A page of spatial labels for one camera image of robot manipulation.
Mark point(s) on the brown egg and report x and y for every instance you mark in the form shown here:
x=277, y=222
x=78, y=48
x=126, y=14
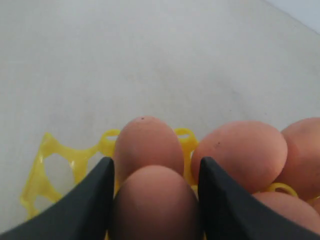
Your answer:
x=253, y=153
x=144, y=141
x=155, y=203
x=302, y=167
x=292, y=208

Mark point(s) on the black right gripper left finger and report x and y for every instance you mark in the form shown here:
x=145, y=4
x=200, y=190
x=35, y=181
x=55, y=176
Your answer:
x=82, y=214

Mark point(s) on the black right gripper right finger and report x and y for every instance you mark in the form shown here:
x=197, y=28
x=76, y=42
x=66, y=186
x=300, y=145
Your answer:
x=229, y=212

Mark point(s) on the yellow plastic egg tray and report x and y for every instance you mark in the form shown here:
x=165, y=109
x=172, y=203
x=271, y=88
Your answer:
x=57, y=169

